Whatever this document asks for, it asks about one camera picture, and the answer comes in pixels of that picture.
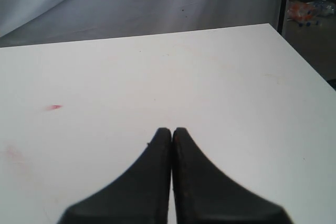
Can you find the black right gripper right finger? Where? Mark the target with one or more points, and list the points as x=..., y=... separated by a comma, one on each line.
x=204, y=194

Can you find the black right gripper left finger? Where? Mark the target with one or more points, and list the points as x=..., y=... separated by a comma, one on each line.
x=139, y=195

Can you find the orange and blue clutter pile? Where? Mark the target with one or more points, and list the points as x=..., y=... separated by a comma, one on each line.
x=308, y=14

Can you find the grey backdrop cloth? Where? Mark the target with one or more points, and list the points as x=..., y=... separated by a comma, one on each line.
x=28, y=22

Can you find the black tripod stand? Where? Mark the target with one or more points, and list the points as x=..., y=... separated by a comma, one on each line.
x=282, y=3

